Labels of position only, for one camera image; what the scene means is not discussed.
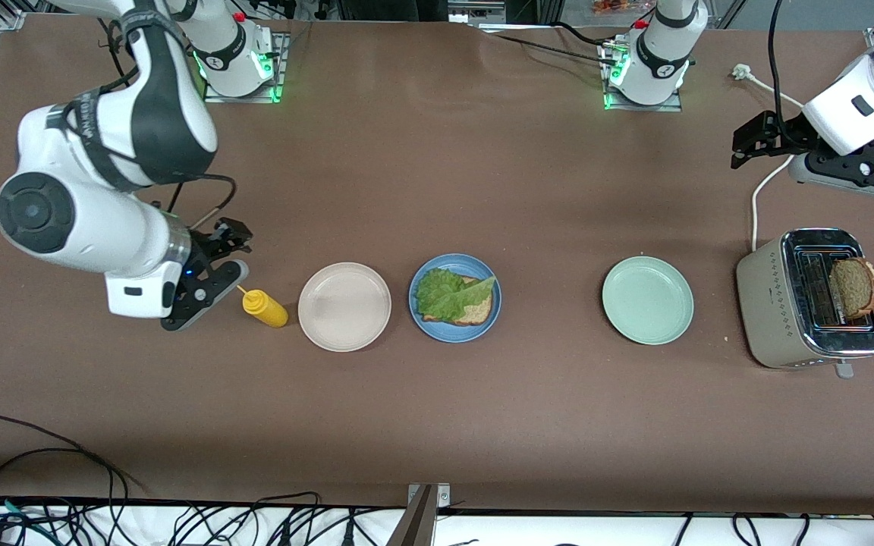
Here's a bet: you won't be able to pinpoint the green lettuce leaf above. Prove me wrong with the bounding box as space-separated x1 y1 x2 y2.
414 267 498 323

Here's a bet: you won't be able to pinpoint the brown bread slice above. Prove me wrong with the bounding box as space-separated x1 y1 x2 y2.
422 275 495 327
829 257 874 320

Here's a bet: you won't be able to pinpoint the beige plate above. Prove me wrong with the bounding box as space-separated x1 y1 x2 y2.
297 262 392 353

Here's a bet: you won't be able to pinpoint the green plate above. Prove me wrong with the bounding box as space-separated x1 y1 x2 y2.
602 256 695 346

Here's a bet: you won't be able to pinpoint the blue plate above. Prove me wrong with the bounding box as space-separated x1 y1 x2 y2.
408 253 502 344

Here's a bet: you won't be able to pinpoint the yellow mustard squeeze bottle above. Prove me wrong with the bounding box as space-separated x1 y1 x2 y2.
236 284 289 328

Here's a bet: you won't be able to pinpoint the silver beige toaster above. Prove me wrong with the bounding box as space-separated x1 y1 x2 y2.
736 227 874 380

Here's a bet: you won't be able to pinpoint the orange packaged item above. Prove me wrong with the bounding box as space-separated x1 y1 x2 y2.
591 0 655 16

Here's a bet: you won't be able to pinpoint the grey aluminium bar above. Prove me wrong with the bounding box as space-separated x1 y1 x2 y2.
385 485 438 546

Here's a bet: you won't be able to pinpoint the white toaster power cable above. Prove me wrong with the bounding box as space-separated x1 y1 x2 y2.
731 64 814 253

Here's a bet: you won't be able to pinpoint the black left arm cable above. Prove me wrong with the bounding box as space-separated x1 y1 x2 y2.
767 0 806 149

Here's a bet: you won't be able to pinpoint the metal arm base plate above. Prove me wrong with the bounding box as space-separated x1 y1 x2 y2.
602 38 685 113
203 30 287 104

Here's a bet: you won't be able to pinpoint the black base cable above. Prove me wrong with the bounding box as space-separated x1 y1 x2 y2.
479 21 620 65

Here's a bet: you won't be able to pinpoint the long black table cable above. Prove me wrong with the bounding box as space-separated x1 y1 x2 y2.
0 413 134 505
0 447 115 505

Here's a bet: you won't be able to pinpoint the tangled black cables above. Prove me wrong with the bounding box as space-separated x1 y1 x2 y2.
0 474 874 546

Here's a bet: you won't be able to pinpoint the metal table edge bracket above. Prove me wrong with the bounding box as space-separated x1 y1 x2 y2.
407 483 451 509

